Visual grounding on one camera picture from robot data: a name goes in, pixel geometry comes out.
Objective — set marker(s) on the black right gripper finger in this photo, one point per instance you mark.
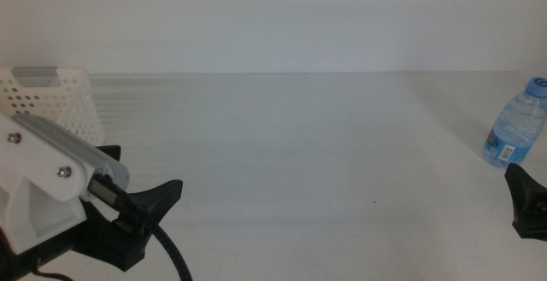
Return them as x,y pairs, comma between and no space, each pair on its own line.
527,200

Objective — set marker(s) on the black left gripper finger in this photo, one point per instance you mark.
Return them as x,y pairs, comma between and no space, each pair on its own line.
109,153
158,200

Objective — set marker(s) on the clear water bottle blue label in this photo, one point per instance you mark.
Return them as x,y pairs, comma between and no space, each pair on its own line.
515,131

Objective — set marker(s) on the white perforated plastic basket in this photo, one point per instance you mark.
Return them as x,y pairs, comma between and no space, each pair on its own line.
64,97

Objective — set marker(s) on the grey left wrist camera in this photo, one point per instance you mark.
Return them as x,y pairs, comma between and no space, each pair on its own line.
81,153

